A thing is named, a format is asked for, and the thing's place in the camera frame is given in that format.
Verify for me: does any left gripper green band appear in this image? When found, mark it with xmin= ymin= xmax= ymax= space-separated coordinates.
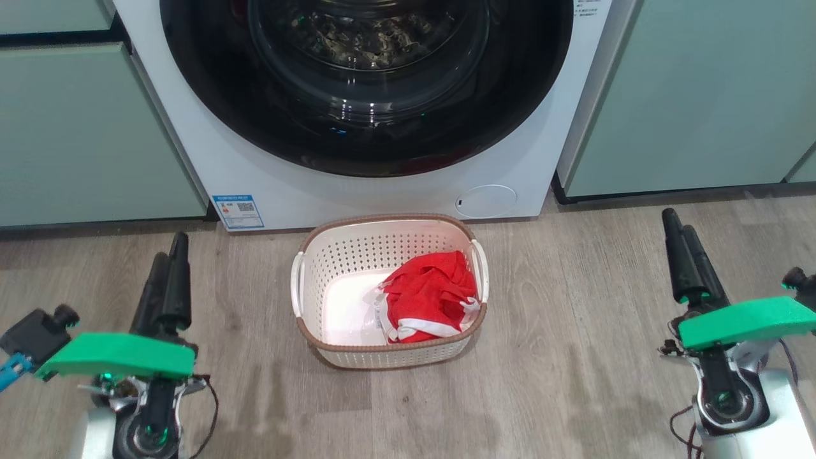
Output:
xmin=35 ymin=231 xmax=208 ymax=459

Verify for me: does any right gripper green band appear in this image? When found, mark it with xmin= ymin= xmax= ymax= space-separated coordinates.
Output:
xmin=662 ymin=208 xmax=816 ymax=437

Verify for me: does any washing machine glass door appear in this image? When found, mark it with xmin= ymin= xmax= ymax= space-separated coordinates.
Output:
xmin=159 ymin=0 xmax=574 ymax=178

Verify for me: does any red and white garment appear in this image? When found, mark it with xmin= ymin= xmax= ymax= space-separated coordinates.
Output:
xmin=382 ymin=251 xmax=479 ymax=329

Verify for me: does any red garment with white stripes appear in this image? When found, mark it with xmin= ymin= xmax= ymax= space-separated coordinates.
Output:
xmin=367 ymin=280 xmax=480 ymax=345

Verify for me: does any pale green cabinet panel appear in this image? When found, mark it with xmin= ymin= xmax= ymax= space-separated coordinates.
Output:
xmin=0 ymin=41 xmax=208 ymax=228
xmin=564 ymin=0 xmax=816 ymax=198

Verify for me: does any white front-load washing machine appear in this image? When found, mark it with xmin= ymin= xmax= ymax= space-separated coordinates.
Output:
xmin=113 ymin=0 xmax=638 ymax=231

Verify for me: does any blue energy label sticker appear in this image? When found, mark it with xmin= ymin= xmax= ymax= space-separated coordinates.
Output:
xmin=212 ymin=194 xmax=265 ymax=231

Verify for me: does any cream perforated laundry basket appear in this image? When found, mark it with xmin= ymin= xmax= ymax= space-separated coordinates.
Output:
xmin=291 ymin=214 xmax=490 ymax=370

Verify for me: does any round white filter cover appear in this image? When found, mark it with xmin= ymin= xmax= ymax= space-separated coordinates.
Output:
xmin=455 ymin=185 xmax=518 ymax=219

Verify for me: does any thin left arm cable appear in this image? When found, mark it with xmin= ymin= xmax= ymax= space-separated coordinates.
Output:
xmin=190 ymin=375 xmax=220 ymax=457

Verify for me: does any thin arm cable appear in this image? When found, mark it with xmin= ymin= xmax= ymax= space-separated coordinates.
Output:
xmin=190 ymin=375 xmax=220 ymax=457
xmin=669 ymin=407 xmax=701 ymax=459

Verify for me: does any thin right arm cable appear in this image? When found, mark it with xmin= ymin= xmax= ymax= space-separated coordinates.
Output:
xmin=669 ymin=407 xmax=701 ymax=459

